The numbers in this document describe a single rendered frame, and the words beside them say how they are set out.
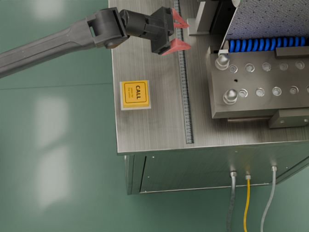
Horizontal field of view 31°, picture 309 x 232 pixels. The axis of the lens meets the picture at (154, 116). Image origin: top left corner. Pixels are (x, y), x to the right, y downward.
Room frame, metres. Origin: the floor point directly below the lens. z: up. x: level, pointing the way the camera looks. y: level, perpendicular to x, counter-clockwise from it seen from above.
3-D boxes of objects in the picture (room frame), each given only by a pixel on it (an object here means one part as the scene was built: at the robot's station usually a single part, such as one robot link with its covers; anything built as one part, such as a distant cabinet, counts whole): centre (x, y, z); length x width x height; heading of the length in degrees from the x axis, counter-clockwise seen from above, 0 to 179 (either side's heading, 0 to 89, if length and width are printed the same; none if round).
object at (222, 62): (0.57, -0.15, 1.05); 0.04 x 0.04 x 0.04
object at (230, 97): (0.48, -0.18, 1.05); 0.04 x 0.04 x 0.04
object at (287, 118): (0.48, -0.36, 0.96); 0.10 x 0.03 x 0.11; 104
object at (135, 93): (0.49, 0.06, 0.91); 0.07 x 0.07 x 0.02; 14
